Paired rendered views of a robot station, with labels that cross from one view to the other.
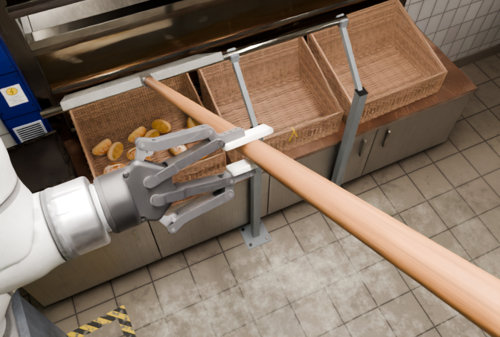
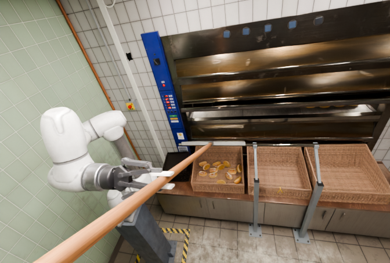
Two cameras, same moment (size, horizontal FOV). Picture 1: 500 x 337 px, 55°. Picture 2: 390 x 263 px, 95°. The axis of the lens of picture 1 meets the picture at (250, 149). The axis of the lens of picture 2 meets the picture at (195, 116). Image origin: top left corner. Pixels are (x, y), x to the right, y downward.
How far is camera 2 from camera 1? 0.41 m
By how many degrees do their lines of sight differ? 36
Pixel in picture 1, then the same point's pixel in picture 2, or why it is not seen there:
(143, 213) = (115, 186)
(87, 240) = (89, 186)
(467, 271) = not seen: outside the picture
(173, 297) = (208, 238)
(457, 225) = not seen: outside the picture
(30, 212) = (79, 168)
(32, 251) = (73, 181)
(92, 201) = (97, 173)
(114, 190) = (105, 172)
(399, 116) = (352, 207)
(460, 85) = not seen: outside the picture
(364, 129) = (325, 205)
